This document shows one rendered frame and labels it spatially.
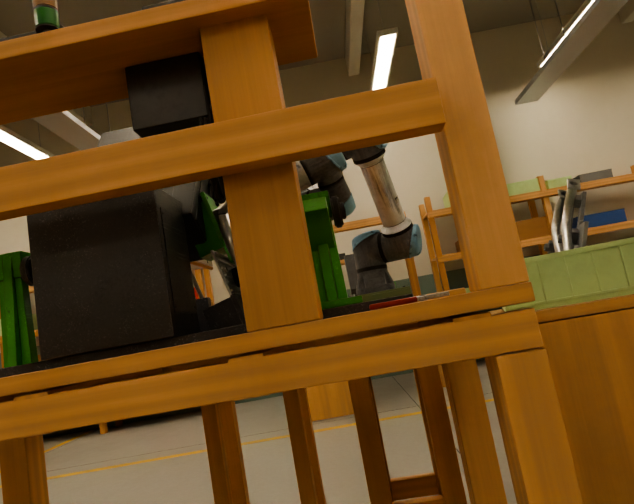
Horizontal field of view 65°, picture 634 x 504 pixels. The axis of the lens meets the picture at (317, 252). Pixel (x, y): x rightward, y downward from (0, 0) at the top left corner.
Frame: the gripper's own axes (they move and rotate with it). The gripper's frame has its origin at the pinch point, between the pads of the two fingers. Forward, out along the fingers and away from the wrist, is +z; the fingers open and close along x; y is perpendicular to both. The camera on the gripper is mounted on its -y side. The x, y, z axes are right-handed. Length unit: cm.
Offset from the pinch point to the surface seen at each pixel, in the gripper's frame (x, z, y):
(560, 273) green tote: -65, -83, -14
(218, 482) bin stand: -75, 46, -19
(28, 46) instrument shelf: 55, 15, -1
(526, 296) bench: -9, -48, -60
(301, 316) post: 1, -10, -50
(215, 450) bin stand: -68, 42, -12
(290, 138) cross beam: 25.8, -23.2, -32.0
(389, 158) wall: -301, -161, 498
